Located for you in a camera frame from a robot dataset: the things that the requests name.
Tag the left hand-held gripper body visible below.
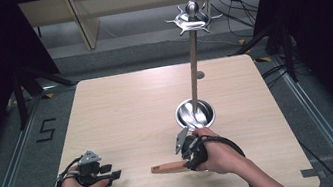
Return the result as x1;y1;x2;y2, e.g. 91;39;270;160
73;146;116;187

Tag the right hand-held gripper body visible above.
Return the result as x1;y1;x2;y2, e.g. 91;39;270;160
170;123;212;175

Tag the utensil with wooden handle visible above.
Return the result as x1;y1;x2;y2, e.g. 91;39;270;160
150;159;191;178

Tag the steel utensil rack with hooks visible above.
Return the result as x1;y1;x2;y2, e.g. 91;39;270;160
157;0;241;134

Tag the person's right hand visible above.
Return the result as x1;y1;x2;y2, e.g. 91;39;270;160
189;120;253;182

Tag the small grey round sticker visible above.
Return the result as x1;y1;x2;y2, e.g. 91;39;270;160
194;69;207;81

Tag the black metal stand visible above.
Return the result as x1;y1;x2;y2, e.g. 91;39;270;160
224;19;300;93
8;59;83;132

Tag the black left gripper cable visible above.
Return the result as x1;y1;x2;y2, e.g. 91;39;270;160
49;156;86;187

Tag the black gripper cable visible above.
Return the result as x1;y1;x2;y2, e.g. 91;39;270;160
198;128;248;165
49;156;86;187

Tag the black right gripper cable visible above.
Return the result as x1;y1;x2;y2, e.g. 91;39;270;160
198;128;248;165

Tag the bundle of black floor cables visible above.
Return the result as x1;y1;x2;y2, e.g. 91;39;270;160
209;0;266;36

